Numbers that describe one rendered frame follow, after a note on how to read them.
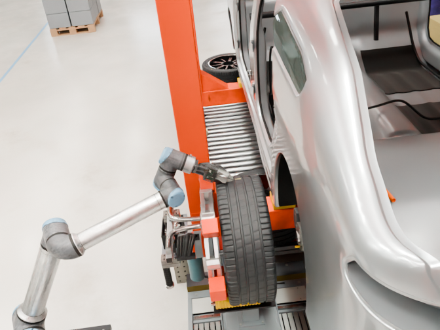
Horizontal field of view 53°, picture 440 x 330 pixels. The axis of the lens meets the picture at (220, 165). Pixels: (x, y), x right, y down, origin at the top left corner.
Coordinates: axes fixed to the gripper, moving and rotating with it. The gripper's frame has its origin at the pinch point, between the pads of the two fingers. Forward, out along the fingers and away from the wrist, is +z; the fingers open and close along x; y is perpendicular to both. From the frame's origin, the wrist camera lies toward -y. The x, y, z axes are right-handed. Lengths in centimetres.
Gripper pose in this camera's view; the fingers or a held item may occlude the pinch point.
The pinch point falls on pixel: (230, 178)
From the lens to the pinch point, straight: 225.6
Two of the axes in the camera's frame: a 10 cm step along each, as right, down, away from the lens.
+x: 3.7, -8.9, -2.5
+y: 0.5, 2.8, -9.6
